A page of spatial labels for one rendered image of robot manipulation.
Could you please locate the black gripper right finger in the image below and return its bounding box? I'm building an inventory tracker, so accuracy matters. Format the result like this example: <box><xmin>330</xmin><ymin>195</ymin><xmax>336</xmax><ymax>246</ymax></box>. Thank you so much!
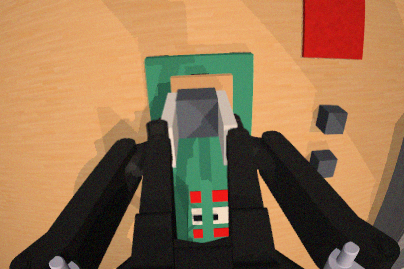
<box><xmin>216</xmin><ymin>90</ymin><xmax>400</xmax><ymax>269</ymax></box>

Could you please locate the red flat square plate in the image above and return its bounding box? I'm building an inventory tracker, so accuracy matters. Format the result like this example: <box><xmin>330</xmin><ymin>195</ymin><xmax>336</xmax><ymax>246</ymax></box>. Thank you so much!
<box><xmin>302</xmin><ymin>0</ymin><xmax>365</xmax><ymax>60</ymax></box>

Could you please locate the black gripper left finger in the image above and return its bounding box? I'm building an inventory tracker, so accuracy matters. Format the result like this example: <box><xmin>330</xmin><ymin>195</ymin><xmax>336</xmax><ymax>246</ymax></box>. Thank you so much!
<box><xmin>9</xmin><ymin>92</ymin><xmax>179</xmax><ymax>269</ymax></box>

